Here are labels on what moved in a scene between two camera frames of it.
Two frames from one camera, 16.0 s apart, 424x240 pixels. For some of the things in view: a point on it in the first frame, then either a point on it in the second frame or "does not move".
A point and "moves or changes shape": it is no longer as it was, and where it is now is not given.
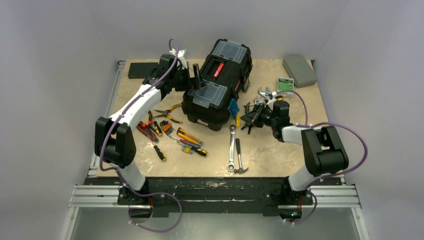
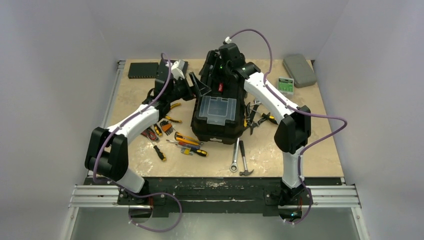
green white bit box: [285, 83] does not move
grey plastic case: [300, 70] does not move
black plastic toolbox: [227, 72] moves or changes shape
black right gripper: [255, 117] → [212, 70]
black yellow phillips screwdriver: [200, 151] does not move
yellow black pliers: [166, 112] does not move
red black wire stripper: [146, 129] does not move
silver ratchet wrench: [231, 166] → [234, 167]
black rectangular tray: [141, 70] does not move
